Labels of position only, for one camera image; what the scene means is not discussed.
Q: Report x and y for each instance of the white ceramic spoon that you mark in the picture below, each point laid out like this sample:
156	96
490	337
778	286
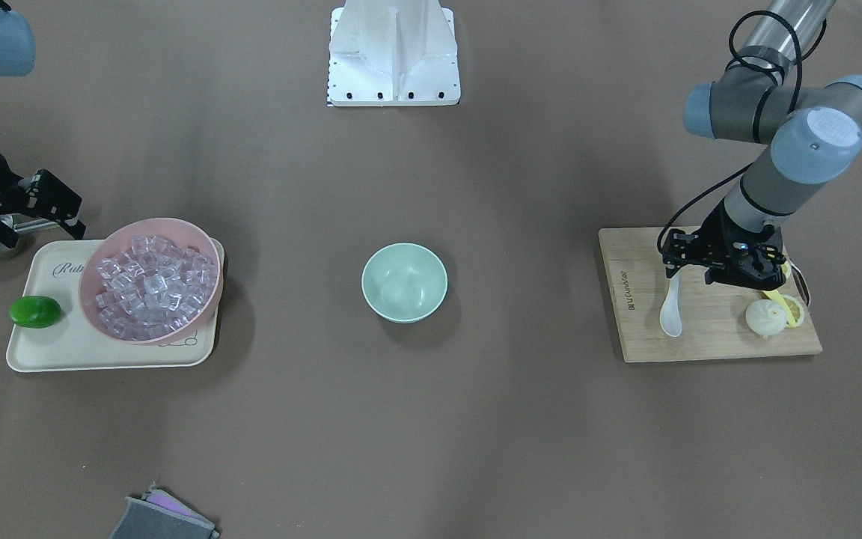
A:
670	319

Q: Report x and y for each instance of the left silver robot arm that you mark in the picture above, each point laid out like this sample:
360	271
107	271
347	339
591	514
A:
810	136

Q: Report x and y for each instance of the yellow plastic knife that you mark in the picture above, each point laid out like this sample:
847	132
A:
775	296

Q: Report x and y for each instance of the beige serving tray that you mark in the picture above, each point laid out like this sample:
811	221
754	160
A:
72	344

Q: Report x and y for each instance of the green lime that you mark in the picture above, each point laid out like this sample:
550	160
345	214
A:
35	312

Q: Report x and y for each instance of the lemon slice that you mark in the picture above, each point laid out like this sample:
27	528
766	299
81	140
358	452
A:
795	311

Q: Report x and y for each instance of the wooden cutting board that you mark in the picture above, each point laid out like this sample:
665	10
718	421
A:
713	316

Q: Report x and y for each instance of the white camera pillar base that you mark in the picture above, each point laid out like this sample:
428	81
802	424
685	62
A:
392	53

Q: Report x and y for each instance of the grey folded cloth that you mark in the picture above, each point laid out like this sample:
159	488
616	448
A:
159	514

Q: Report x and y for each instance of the mint green bowl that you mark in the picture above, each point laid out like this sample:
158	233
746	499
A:
404	283

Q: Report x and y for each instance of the pile of clear ice cubes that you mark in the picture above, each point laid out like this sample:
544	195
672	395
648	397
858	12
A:
154	288

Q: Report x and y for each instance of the white steamed bun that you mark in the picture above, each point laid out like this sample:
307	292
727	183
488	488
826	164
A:
766	318

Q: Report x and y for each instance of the pink bowl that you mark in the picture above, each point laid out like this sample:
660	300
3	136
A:
184	234

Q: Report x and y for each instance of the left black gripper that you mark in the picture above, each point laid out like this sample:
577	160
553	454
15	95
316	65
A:
717	232

